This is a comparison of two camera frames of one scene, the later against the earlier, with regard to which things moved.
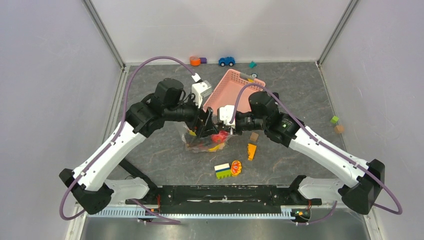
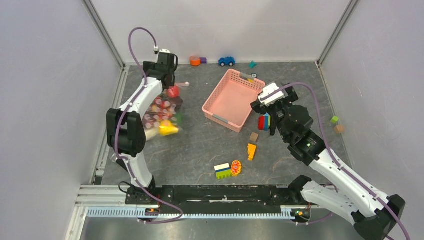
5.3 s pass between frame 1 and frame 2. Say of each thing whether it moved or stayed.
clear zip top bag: moved
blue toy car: stayed
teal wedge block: stayed
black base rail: stayed
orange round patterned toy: stayed
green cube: stayed
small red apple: moved
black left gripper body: moved
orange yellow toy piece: stayed
